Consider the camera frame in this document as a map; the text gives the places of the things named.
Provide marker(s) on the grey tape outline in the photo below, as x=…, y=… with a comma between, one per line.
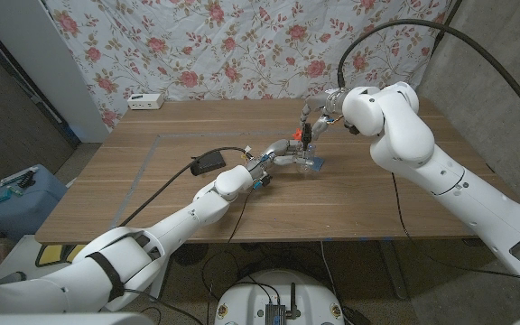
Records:
x=197, y=134

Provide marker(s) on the white power strip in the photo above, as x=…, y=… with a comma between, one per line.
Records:
x=145, y=101

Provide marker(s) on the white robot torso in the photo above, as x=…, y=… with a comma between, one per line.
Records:
x=278, y=293

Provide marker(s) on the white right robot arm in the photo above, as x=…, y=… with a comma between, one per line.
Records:
x=445, y=176

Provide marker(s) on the yellow black floor mat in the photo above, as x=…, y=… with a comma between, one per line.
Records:
x=52, y=255

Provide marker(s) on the grey table leg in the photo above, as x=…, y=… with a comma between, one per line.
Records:
x=395, y=275

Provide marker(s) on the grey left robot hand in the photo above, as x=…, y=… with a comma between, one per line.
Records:
x=278, y=146

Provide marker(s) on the floral backdrop cloth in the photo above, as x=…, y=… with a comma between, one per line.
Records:
x=242, y=45

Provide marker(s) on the clear spray bottle black cap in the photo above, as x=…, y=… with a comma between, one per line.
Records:
x=307, y=135

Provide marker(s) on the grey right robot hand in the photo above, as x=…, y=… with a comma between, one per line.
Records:
x=330, y=101

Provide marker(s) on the teal hand tool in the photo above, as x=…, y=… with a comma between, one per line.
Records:
x=2, y=197

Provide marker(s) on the black card holder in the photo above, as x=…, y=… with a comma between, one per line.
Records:
x=208, y=163

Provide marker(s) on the black clip tool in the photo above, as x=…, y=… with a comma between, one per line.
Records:
x=26, y=179

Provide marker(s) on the white wall panel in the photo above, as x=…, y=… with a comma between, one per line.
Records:
x=52, y=67

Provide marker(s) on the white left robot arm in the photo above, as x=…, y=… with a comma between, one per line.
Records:
x=174, y=225

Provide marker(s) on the black round fan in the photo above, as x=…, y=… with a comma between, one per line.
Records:
x=192, y=253

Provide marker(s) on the white flat tool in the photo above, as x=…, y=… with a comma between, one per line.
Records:
x=18, y=176

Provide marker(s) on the blue storage case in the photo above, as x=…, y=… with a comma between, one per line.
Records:
x=21, y=212

